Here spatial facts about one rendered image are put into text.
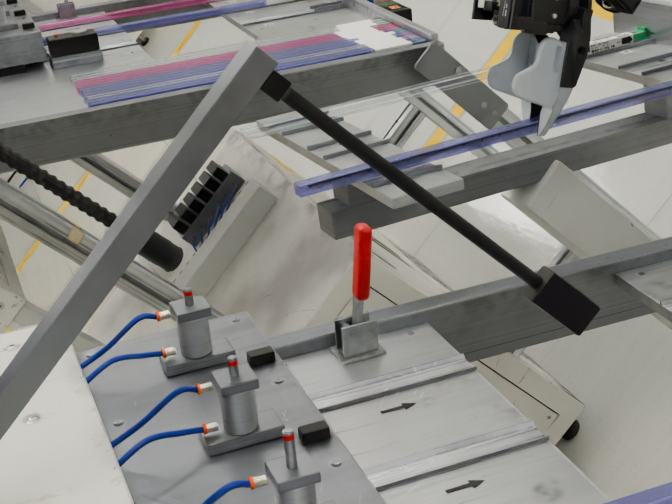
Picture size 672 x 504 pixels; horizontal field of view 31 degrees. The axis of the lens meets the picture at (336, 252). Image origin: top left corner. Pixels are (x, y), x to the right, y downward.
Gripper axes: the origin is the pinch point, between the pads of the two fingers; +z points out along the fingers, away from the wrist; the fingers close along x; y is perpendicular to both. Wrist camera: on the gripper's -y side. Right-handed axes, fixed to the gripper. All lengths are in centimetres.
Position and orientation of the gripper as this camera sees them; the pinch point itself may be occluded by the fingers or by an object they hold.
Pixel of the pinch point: (543, 120)
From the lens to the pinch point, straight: 116.6
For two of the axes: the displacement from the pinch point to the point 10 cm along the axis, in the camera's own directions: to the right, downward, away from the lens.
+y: -9.1, 0.2, -4.1
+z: -1.0, 9.6, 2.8
